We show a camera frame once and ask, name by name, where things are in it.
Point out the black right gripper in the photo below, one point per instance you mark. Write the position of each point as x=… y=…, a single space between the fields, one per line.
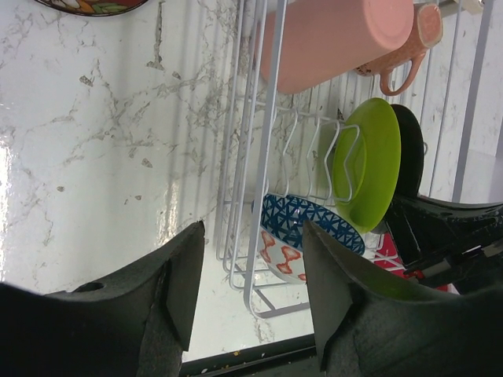
x=442 y=243

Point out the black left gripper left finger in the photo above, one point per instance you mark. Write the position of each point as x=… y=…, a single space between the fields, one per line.
x=136 y=321

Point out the pink plastic tumbler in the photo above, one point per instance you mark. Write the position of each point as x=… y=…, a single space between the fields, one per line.
x=324 y=39

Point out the orange dotted mug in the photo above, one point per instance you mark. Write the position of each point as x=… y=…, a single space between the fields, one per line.
x=427 y=32

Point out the green plastic plate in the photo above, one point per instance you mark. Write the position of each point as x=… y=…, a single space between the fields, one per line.
x=366 y=164

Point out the white wire dish rack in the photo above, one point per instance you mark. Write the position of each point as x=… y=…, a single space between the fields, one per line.
x=284 y=144

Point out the red patterned bowl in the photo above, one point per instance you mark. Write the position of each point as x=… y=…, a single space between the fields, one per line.
x=281 y=234

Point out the black plate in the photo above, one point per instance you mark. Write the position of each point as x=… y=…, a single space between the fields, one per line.
x=412 y=152

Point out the red floral plate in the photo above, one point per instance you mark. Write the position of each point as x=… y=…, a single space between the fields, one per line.
x=97 y=8

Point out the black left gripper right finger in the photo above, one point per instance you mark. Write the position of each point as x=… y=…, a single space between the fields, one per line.
x=369 y=322

